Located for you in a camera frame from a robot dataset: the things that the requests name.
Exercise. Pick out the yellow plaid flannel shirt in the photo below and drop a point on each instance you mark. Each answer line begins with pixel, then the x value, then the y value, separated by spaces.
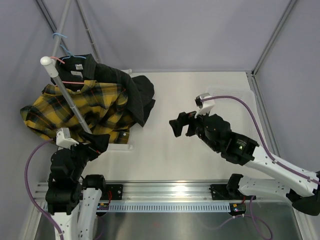
pixel 102 105

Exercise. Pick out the pink wire hanger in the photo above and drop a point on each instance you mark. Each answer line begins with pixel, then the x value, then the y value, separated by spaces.
pixel 70 69

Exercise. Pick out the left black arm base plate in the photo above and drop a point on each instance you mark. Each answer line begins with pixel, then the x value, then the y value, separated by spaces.
pixel 115 191

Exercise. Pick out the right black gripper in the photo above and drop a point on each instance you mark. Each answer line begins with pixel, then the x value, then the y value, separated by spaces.
pixel 184 119

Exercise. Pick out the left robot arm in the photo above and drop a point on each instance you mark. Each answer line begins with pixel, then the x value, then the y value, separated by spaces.
pixel 71 202

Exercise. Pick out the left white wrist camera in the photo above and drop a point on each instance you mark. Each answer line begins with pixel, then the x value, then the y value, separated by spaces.
pixel 63 138

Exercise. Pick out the white plastic basket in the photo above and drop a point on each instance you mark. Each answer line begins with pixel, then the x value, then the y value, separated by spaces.
pixel 233 111

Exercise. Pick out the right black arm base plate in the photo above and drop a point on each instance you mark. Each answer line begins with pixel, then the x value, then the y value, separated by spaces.
pixel 223 192

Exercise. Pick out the blue wire hanger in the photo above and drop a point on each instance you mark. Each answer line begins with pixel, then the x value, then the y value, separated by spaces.
pixel 69 54

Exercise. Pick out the aluminium mounting rail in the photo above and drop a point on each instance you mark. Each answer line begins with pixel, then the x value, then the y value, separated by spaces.
pixel 157 191

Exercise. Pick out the grey clothes rack pole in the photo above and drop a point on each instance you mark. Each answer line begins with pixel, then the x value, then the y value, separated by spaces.
pixel 49 64

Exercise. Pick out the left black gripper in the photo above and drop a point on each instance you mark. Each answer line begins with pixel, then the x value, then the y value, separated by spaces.
pixel 99 142

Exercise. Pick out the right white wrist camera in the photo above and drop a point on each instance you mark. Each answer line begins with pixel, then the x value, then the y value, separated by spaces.
pixel 205 103

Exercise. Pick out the black pinstripe shirt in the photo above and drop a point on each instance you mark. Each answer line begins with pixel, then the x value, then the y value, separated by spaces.
pixel 140 90

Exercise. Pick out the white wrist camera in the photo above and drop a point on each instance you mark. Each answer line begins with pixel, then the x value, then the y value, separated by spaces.
pixel 63 138
pixel 205 103

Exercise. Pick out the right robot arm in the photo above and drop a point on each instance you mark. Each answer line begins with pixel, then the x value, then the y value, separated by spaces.
pixel 288 183

